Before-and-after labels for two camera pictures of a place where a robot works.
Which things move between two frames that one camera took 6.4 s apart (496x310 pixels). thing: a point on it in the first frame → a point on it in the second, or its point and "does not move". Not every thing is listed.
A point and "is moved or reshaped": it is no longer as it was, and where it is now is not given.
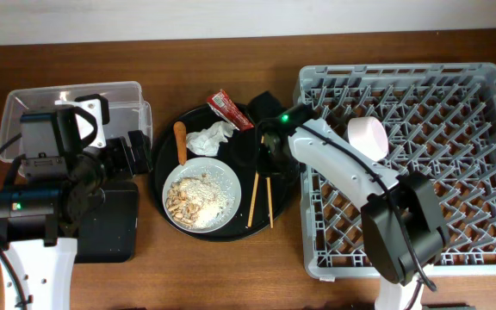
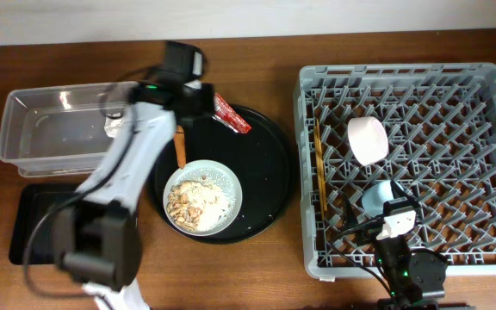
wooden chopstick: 269,194 is moved or reshaped
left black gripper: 126,166 → 206,99
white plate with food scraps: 201,195 does not move
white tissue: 207,142 → 112,126
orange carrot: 181,139 does not move
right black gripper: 265,167 → 368,231
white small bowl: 368,134 does not move
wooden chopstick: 255,191 is moved or reshaped
